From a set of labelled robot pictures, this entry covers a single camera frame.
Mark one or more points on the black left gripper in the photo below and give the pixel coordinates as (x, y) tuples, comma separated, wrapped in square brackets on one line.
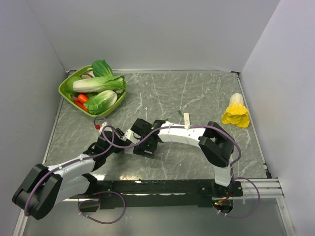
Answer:
[(120, 133)]

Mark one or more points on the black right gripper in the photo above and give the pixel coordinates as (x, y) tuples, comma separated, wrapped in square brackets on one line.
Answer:
[(139, 150)]

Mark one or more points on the white red remote control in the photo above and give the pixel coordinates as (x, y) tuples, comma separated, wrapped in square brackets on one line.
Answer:
[(129, 151)]

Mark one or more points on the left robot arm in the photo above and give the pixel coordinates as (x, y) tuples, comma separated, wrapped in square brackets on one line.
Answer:
[(44, 187)]

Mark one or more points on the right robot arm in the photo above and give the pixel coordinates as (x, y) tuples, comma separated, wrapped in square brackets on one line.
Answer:
[(215, 143)]

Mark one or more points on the small green cabbage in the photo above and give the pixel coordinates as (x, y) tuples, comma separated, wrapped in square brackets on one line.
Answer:
[(101, 102)]

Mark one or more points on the white rectangular stick device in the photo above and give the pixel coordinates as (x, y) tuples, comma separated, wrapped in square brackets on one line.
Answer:
[(186, 120)]

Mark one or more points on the long orange carrot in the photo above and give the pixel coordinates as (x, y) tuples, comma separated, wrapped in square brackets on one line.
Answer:
[(80, 105)]

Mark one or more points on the short orange carrot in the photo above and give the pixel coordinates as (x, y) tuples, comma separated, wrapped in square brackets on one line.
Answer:
[(82, 98)]

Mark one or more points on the large napa cabbage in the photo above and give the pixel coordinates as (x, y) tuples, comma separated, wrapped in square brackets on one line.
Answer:
[(99, 84)]

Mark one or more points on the bok choy leaf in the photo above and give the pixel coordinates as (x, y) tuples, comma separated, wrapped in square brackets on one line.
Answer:
[(101, 68)]

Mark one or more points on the yellow cabbage toy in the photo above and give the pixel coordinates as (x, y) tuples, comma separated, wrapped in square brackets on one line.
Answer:
[(236, 113)]

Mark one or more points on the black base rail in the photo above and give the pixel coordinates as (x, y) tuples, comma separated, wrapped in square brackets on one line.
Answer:
[(161, 193)]

